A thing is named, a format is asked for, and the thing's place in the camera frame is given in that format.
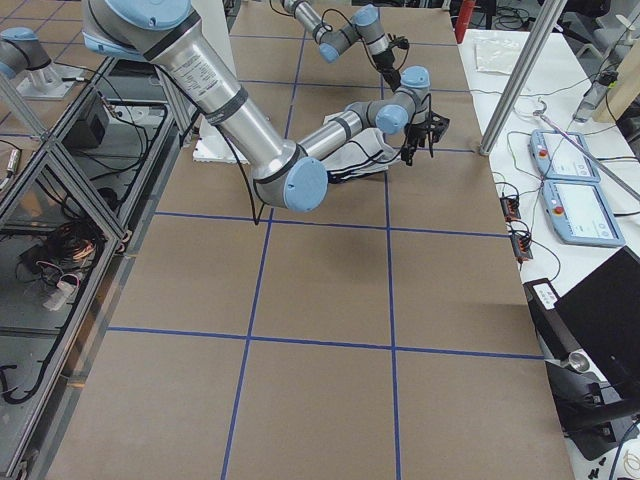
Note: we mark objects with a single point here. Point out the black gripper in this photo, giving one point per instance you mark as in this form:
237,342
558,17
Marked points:
386,62
413,135

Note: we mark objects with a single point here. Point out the grey cartoon print t-shirt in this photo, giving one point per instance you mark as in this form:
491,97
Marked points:
365,154

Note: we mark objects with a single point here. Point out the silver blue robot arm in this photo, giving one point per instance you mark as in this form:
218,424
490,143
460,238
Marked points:
364,27
285,173

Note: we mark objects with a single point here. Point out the red cylinder tube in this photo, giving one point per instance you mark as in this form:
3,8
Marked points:
463,19

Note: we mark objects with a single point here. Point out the clear plastic bag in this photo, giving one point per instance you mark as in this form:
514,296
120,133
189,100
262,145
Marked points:
496,56

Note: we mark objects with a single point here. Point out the orange connector board far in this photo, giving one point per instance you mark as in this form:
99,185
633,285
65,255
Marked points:
510,208

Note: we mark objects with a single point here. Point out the orange connector board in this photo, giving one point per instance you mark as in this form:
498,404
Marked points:
510,208
521,245

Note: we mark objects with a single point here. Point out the orange connector board near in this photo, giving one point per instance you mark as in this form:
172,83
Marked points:
521,245

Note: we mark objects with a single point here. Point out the upper blue teach pendant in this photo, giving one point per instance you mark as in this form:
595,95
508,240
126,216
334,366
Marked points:
556,158

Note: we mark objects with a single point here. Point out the blue teach pendant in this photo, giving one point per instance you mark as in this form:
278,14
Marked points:
556,158
580,214

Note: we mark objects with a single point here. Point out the lower blue teach pendant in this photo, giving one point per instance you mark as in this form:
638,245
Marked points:
580,214

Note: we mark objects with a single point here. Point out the clear water bottle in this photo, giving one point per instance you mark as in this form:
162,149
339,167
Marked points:
594,96

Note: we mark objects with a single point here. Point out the black power adapter box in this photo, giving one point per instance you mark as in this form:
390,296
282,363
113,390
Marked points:
541,299

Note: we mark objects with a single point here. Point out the black laptop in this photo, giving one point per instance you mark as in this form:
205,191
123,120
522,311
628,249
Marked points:
602,314

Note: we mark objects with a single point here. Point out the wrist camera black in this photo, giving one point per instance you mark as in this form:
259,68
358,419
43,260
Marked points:
437,126
398,41

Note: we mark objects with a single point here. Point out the aluminium frame post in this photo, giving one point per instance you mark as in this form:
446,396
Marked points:
544,24

